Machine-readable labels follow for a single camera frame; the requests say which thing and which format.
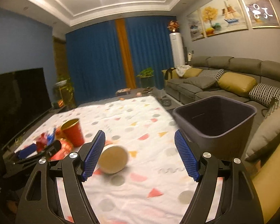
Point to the red paper cup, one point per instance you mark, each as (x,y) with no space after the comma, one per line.
(73,132)

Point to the framed painting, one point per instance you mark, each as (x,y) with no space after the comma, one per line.
(195,26)
(261,14)

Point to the black television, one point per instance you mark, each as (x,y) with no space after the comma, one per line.
(23,99)

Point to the dark coffee table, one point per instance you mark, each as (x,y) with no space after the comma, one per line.
(166,101)

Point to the light grey cushion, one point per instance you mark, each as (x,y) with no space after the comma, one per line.
(266,138)

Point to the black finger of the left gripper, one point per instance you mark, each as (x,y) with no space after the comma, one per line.
(47,153)

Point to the white standing air conditioner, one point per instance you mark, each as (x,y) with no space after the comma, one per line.
(177,49)

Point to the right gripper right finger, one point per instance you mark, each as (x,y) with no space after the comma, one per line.
(190,161)

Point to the blue curtain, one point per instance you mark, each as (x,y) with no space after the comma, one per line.
(94,57)

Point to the right framed painting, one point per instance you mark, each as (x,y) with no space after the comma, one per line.
(261,14)

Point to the mustard cushion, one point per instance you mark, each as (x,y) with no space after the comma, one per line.
(238,84)

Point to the red snack wrapper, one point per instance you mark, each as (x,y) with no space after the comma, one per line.
(45,139)

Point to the flower ornament on conditioner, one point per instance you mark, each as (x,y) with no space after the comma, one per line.
(173,26)

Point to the far patterned cushion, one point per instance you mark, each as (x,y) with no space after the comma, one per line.
(215,74)

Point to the tan round paper cup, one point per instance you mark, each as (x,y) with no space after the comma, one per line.
(113,159)

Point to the black white patterned cushion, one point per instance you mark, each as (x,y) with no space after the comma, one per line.
(263,93)

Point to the potted green plant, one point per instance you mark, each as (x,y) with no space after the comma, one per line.
(146,77)

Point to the grey sectional sofa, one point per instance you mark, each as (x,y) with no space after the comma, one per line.
(267,72)

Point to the dark grey trash bin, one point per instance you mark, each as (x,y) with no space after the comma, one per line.
(219,125)

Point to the orange curtain strip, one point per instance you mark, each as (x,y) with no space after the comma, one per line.
(125,53)

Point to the middle sailboat painting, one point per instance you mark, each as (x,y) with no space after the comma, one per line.
(222,16)

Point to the plant on stand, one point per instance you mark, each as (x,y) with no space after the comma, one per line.
(65,89)

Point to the blue wrapper strip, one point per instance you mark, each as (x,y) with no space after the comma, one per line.
(24,153)

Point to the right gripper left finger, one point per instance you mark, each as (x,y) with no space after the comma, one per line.
(89,161)

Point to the left framed painting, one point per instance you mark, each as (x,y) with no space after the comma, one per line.
(195,26)

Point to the patterned white tablecloth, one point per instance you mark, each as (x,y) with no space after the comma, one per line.
(154,186)

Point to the white cloth on sofa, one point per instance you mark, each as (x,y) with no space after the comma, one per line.
(182,69)

